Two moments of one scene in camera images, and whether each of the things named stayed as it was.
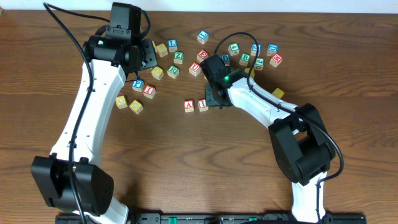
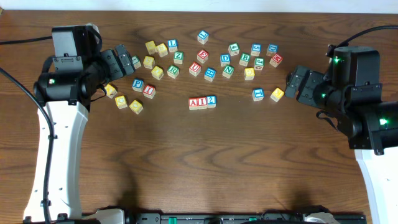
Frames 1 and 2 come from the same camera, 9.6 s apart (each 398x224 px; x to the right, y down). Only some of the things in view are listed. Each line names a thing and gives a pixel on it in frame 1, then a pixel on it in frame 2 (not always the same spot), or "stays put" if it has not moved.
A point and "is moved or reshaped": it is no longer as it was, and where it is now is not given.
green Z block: (178, 57) stays put
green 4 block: (234, 48) stays put
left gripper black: (150, 58) to (115, 71)
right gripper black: (209, 97) to (295, 79)
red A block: (189, 106) is moved or reshaped
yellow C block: (120, 102) stays put
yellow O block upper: (157, 73) stays put
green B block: (244, 59) stays put
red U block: (194, 68) stays put
